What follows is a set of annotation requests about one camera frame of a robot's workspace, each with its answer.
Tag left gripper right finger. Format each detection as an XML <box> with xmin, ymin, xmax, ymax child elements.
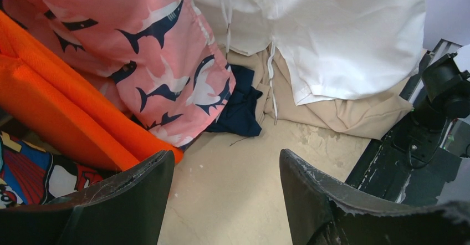
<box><xmin>279</xmin><ymin>149</ymin><xmax>469</xmax><ymax>244</ymax></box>

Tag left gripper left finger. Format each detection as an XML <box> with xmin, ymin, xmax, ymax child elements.
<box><xmin>1</xmin><ymin>150</ymin><xmax>175</xmax><ymax>244</ymax></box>

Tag white shorts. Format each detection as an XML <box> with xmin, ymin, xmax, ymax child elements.
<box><xmin>193</xmin><ymin>0</ymin><xmax>426</xmax><ymax>106</ymax></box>

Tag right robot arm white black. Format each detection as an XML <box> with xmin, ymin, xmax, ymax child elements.
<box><xmin>411</xmin><ymin>52</ymin><xmax>469</xmax><ymax>132</ymax></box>

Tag comic print shorts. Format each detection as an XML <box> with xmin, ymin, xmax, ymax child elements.
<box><xmin>1</xmin><ymin>132</ymin><xmax>114</xmax><ymax>209</ymax></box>

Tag beige shorts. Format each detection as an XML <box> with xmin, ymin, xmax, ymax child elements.
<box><xmin>228</xmin><ymin>49</ymin><xmax>413</xmax><ymax>140</ymax></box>

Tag navy blue shorts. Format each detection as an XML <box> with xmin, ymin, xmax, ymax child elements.
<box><xmin>206</xmin><ymin>65</ymin><xmax>263</xmax><ymax>137</ymax></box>

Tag orange mesh shorts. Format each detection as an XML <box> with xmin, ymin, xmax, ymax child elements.
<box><xmin>1</xmin><ymin>14</ymin><xmax>183</xmax><ymax>171</ymax></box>

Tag pink shark print shorts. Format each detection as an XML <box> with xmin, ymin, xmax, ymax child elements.
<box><xmin>1</xmin><ymin>0</ymin><xmax>236</xmax><ymax>149</ymax></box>

